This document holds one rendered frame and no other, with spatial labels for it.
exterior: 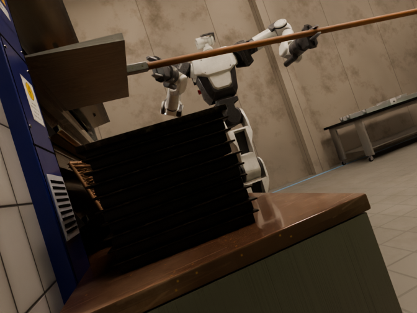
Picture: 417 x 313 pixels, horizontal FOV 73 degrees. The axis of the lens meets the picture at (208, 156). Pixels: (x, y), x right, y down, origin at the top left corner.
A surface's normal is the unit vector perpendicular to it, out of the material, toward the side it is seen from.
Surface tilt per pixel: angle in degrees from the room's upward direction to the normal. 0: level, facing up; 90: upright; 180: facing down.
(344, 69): 90
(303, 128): 90
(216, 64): 90
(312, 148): 90
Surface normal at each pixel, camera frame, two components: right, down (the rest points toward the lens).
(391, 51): 0.25, -0.12
